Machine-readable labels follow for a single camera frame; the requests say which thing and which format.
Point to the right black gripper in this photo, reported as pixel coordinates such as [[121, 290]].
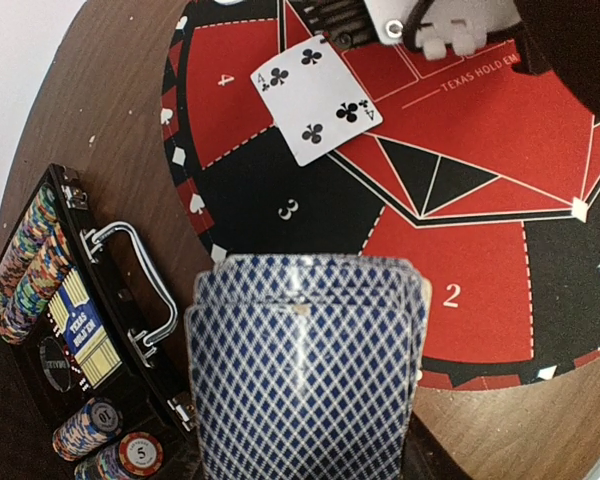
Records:
[[346, 23]]

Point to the four of clubs card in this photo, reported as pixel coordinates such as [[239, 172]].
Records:
[[314, 99]]

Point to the grey playing card deck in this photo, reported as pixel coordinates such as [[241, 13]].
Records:
[[305, 366]]

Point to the black poker chip case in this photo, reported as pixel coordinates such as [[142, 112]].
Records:
[[85, 314]]

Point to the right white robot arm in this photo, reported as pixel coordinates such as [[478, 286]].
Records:
[[558, 36]]

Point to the round red black poker mat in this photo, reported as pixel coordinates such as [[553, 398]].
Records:
[[487, 180]]

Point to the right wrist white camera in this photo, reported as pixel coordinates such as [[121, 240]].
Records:
[[433, 27]]

